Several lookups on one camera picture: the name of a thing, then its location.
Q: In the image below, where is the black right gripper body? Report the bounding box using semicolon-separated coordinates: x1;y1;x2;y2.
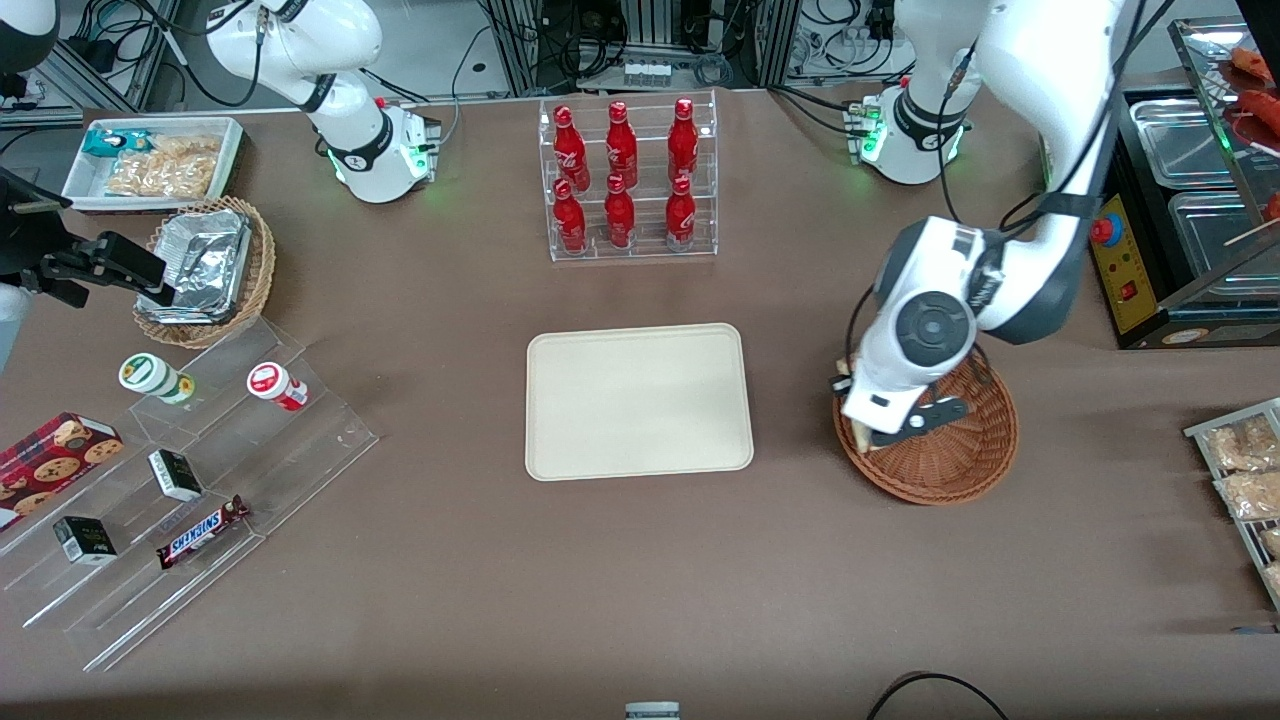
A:
20;247;98;309

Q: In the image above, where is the triangular sandwich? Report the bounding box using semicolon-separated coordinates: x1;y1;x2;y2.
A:
835;375;874;452

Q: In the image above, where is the aluminium foil food tray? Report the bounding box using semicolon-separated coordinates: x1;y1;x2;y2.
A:
135;285;241;326
155;208;253;301

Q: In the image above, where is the round brown wicker basket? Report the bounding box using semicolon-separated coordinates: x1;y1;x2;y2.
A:
832;345;1020;506

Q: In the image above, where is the light tan wicker basket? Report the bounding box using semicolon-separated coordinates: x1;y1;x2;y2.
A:
132;196;277;350

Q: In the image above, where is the beige rectangular serving tray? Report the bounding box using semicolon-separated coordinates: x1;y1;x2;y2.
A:
525;322;755;483

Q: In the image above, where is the black right wrist attachment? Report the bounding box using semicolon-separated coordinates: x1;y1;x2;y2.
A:
0;165;74;281

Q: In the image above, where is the clear bag of chips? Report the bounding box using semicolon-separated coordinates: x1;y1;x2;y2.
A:
140;134;223;171
104;152;216;199

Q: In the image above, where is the white plastic snack bin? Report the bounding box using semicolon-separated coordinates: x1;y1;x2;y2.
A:
60;116;246;213

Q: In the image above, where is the white cup green lid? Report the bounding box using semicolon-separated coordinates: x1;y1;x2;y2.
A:
118;352;197;406

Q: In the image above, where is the teal snack packet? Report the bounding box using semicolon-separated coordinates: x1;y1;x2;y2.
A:
82;128;156;159

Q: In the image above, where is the white cup red lid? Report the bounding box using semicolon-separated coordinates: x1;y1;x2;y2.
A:
246;361;310;413

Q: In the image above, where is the red tartan cookie box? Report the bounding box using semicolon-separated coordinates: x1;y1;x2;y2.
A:
0;411;125;533

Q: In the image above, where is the small black carton box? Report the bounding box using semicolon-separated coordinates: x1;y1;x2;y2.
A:
52;515;119;567
147;448;205;503

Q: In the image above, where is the red aluminium cola bottle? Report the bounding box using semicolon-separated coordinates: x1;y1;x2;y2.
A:
604;174;637;251
552;179;588;254
552;104;591;191
667;97;700;186
665;176;698;251
604;100;639;189

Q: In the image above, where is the clear acrylic bottle rack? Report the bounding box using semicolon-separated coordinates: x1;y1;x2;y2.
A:
538;90;719;263

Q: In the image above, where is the clear acrylic stepped display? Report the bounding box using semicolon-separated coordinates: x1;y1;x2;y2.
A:
0;318;381;673

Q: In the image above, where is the Snickers chocolate bar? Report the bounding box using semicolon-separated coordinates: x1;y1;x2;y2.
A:
156;495;251;571

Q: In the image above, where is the black food warmer appliance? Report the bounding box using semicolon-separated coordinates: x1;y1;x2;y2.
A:
1085;15;1280;351

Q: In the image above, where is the stainless steel warmer pan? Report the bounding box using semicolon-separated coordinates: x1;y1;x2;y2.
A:
1168;190;1280;293
1128;97;1239;191

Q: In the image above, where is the brown table cover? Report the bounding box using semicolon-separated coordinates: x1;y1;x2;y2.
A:
0;75;1280;720

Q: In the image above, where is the orange sausage on rack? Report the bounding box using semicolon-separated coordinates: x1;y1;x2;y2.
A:
1238;88;1280;146
1225;45;1280;81

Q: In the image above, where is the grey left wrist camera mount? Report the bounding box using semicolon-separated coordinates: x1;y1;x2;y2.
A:
868;397;970;449

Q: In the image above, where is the aluminium extrusion frame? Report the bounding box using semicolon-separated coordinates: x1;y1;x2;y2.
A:
0;0;186;126

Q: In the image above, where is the black floor cable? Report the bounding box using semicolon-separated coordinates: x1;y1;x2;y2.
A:
865;672;1011;720

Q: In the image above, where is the grey wire display rack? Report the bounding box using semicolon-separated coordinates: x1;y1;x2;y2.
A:
1183;397;1280;613

